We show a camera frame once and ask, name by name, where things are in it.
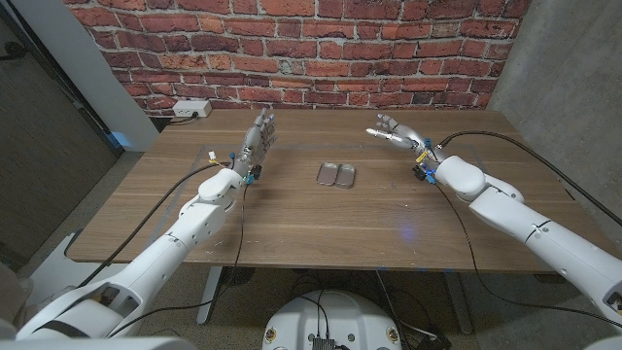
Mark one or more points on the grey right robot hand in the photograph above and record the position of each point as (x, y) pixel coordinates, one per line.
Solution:
(408, 138)

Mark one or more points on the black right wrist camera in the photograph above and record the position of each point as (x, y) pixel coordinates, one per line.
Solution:
(422, 173)

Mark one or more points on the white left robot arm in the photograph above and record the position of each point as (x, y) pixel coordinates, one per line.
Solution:
(194, 223)

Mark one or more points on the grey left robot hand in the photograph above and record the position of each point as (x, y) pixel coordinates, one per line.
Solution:
(255, 143)

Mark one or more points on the white table leg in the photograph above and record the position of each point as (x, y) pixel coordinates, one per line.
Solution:
(458, 301)
(210, 291)

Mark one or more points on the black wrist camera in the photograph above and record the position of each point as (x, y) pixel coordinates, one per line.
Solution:
(422, 173)
(254, 172)

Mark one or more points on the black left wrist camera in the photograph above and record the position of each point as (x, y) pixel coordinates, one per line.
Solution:
(254, 172)

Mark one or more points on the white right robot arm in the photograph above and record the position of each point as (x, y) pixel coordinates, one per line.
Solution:
(534, 228)

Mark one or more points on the white power strip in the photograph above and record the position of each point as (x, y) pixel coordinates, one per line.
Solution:
(192, 108)

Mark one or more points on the silver hinged tin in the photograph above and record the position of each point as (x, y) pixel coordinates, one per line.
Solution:
(335, 175)

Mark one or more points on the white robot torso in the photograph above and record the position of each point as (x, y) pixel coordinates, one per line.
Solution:
(335, 321)

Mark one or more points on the red brick print backdrop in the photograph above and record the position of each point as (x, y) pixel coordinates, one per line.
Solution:
(301, 48)

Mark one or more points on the dark perforated wall panel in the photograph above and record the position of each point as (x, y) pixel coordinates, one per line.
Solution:
(44, 160)

